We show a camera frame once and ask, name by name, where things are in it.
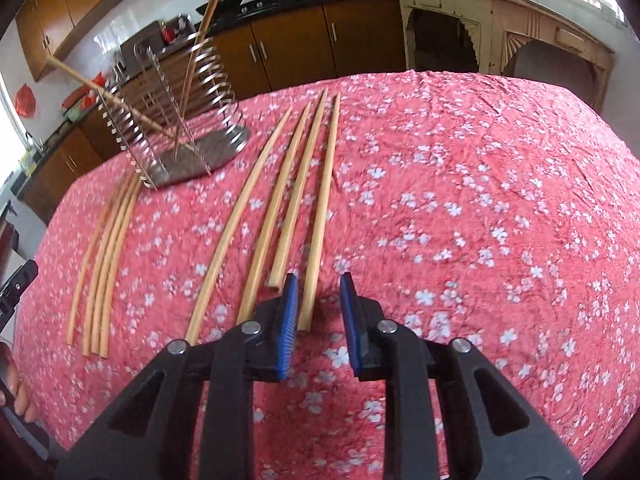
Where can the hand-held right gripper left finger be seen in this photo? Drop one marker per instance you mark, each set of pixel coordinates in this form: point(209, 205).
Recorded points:
point(286, 325)

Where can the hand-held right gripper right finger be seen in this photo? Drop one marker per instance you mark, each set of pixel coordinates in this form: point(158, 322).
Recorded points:
point(351, 325)

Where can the person's left hand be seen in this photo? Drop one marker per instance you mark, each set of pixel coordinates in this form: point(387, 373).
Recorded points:
point(17, 395)

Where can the green plastic basin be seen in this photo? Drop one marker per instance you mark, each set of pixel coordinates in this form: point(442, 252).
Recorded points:
point(75, 113)

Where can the red plastic containers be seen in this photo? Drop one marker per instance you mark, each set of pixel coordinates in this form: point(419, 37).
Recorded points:
point(82, 92)

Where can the wooden base kitchen cabinets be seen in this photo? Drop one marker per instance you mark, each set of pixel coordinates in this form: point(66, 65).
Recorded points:
point(290, 50)

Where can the black kitchen countertop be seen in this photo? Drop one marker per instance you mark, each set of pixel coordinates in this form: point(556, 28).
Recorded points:
point(310, 4)

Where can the black frying pan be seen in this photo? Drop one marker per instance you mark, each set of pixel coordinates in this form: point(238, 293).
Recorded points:
point(225, 2)

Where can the red wall ornament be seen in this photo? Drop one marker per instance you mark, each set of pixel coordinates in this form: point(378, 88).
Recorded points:
point(26, 101)

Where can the wooden wall cabinets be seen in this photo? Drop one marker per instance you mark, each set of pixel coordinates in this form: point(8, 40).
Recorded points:
point(50, 15)

